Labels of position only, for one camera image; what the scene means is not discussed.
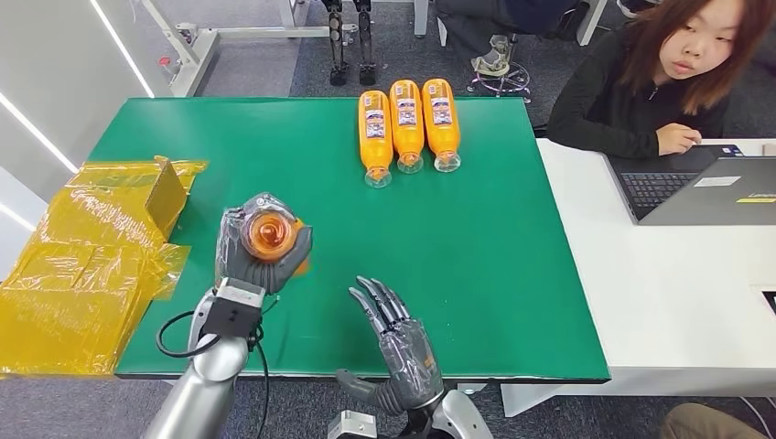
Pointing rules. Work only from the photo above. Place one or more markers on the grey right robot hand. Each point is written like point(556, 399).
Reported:
point(409, 363)

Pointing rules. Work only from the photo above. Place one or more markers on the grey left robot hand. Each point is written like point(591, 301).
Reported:
point(260, 277)

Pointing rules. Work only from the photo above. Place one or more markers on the orange juice bottle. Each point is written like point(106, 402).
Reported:
point(407, 123)
point(375, 134)
point(441, 120)
point(268, 235)

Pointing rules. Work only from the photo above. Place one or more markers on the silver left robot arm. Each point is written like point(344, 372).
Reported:
point(200, 388)

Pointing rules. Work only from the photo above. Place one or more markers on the green table mat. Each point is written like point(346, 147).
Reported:
point(364, 242)

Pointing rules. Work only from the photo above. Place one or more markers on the yellow film wrapped box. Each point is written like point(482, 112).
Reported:
point(79, 273)

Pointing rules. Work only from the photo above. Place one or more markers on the red knob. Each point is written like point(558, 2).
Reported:
point(165, 61)

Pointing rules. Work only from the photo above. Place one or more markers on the black robot leg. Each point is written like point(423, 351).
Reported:
point(338, 42)
point(365, 42)

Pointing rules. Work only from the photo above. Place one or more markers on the white desk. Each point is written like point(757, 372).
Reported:
point(667, 273)

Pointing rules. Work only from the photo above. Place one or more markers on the white table leg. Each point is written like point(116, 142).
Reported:
point(591, 21)
point(421, 18)

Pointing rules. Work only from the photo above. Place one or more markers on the person's leg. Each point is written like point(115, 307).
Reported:
point(709, 424)

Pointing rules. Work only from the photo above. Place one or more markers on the chrome chair base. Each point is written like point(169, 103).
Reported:
point(498, 64)

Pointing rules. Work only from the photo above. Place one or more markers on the grey laptop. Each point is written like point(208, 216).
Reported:
point(697, 194)

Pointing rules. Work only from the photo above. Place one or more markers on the seated person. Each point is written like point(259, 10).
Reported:
point(485, 18)

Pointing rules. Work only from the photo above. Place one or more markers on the person's hand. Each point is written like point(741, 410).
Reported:
point(676, 139)

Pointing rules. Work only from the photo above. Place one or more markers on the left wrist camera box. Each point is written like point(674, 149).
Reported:
point(233, 312)

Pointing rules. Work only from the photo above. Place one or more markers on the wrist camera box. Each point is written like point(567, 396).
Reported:
point(351, 427)
point(233, 312)

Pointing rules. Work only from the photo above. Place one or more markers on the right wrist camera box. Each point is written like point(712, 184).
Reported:
point(351, 427)

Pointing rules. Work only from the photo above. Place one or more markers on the white metal frame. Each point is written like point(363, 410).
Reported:
point(200, 59)

